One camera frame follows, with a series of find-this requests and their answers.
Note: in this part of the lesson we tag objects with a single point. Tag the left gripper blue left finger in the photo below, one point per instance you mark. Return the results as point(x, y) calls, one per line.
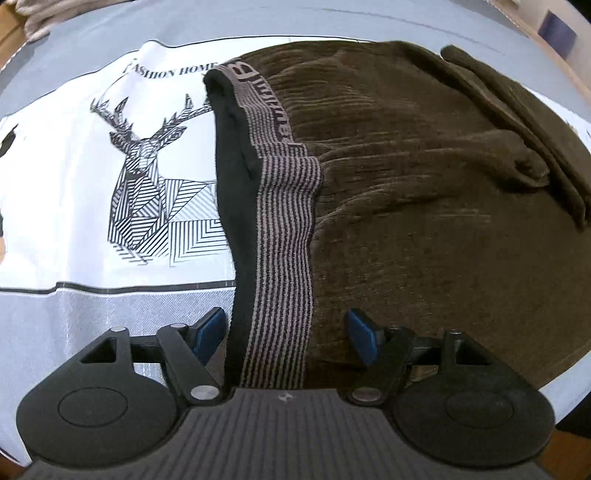
point(121, 396)

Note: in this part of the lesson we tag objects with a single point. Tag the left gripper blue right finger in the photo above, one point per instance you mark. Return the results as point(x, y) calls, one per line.
point(449, 397)

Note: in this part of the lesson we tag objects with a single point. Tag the brown corduroy pants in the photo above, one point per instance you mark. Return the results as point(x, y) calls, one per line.
point(426, 189)

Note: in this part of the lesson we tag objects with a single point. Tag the grey printed bed sheet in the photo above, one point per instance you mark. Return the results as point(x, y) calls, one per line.
point(110, 216)

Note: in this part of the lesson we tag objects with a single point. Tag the cream folded blanket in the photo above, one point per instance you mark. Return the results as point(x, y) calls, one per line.
point(42, 16)

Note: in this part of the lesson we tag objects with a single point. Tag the purple folder by wall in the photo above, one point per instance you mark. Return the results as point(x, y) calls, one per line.
point(557, 34)

